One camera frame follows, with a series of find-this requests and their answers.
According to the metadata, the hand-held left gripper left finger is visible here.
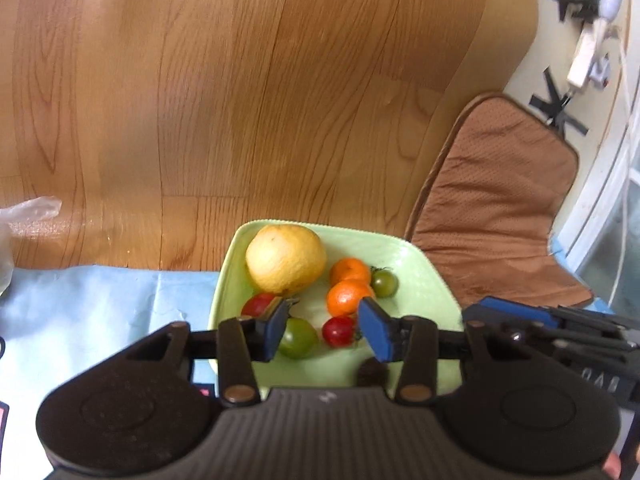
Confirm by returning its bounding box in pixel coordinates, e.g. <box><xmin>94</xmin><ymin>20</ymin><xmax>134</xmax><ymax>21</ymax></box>
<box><xmin>120</xmin><ymin>297</ymin><xmax>292</xmax><ymax>407</ymax></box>

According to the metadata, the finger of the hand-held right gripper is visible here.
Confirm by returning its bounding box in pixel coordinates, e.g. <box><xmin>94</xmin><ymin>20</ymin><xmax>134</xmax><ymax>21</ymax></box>
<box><xmin>505</xmin><ymin>327</ymin><xmax>640</xmax><ymax>362</ymax></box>
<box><xmin>462</xmin><ymin>296</ymin><xmax>632</xmax><ymax>334</ymax></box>

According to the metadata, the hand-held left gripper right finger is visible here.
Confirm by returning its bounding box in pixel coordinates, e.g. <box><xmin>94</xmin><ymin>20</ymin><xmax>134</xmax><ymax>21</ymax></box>
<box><xmin>359</xmin><ymin>297</ymin><xmax>541</xmax><ymax>405</ymax></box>

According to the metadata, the green cherry tomato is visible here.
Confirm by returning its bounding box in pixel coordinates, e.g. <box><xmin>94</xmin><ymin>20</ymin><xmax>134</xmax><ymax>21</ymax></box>
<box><xmin>370</xmin><ymin>269</ymin><xmax>399</xmax><ymax>297</ymax></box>
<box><xmin>278</xmin><ymin>317</ymin><xmax>320</xmax><ymax>359</ymax></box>

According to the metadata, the orange tangerine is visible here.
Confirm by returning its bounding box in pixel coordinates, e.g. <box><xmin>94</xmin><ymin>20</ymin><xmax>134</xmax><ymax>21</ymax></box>
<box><xmin>326</xmin><ymin>280</ymin><xmax>377</xmax><ymax>318</ymax></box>
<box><xmin>329</xmin><ymin>257</ymin><xmax>372</xmax><ymax>287</ymax></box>

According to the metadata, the light green plastic basket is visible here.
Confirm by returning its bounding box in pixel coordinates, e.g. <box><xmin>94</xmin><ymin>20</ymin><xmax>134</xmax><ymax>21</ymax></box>
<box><xmin>207</xmin><ymin>219</ymin><xmax>463</xmax><ymax>391</ymax></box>

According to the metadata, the large yellow citrus fruit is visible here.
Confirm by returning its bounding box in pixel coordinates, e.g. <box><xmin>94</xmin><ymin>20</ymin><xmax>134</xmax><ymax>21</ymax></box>
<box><xmin>245</xmin><ymin>225</ymin><xmax>327</xmax><ymax>296</ymax></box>

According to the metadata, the brown seat cushion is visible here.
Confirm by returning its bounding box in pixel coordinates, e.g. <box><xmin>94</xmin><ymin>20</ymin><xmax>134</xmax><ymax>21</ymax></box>
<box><xmin>404</xmin><ymin>92</ymin><xmax>596</xmax><ymax>311</ymax></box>

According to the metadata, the cartoon printed blanket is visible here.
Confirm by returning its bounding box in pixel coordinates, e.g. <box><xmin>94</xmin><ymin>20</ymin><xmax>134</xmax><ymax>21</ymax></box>
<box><xmin>0</xmin><ymin>240</ymin><xmax>618</xmax><ymax>480</ymax></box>

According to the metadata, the wood grain vinyl sheet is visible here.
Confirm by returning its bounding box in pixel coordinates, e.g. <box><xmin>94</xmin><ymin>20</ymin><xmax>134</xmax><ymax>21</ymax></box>
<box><xmin>0</xmin><ymin>0</ymin><xmax>540</xmax><ymax>272</ymax></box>

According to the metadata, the white power strip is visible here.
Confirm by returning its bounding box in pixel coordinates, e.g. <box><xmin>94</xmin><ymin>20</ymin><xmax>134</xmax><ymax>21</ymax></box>
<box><xmin>566</xmin><ymin>24</ymin><xmax>617</xmax><ymax>89</ymax></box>

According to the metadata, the clear plastic bag of produce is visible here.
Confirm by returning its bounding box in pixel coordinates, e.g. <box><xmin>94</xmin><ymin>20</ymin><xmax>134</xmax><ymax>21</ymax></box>
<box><xmin>0</xmin><ymin>196</ymin><xmax>63</xmax><ymax>297</ymax></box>

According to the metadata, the window frame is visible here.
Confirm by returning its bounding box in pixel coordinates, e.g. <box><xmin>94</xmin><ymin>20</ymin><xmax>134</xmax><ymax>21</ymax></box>
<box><xmin>550</xmin><ymin>105</ymin><xmax>640</xmax><ymax>311</ymax></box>

